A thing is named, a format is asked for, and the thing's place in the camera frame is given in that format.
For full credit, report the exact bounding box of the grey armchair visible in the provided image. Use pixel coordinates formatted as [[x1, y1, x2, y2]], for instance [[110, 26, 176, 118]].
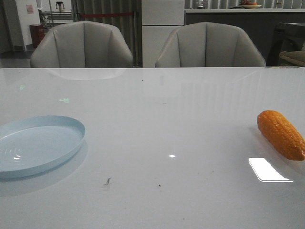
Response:
[[155, 22, 265, 68], [30, 21, 133, 68]]

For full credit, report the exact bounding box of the olive cushion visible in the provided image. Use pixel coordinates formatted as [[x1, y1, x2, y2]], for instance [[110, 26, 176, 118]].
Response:
[[279, 51, 305, 67]]

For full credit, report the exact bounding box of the light blue round plate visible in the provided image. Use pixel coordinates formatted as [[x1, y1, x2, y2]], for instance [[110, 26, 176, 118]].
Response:
[[0, 115, 86, 179]]

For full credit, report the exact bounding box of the barrier post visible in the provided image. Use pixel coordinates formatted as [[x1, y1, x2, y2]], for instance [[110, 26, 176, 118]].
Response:
[[133, 11, 140, 67]]

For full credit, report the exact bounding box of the red bin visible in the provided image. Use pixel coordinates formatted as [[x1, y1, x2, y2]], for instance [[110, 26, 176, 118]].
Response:
[[30, 24, 45, 48]]

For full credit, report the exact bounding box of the orange toy corn cob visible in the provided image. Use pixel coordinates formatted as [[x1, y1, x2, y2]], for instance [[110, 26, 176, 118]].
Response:
[[257, 110, 305, 161]]

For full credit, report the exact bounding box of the fruit bowl on counter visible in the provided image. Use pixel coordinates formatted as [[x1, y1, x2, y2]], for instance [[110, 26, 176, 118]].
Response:
[[239, 0, 261, 9]]

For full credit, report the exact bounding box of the grey armchair on left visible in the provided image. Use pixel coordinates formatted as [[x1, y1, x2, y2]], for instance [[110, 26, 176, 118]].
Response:
[[30, 21, 133, 68]]

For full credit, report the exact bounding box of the white cabinet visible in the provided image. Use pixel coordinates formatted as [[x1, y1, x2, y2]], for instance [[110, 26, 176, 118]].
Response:
[[142, 0, 184, 68]]

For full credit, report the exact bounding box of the grey armchair on right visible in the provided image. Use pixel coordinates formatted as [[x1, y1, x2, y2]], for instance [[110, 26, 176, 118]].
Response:
[[155, 22, 265, 68]]

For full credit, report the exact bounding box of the grey counter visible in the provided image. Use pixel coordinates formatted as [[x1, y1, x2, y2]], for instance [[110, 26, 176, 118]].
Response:
[[184, 9, 305, 60]]

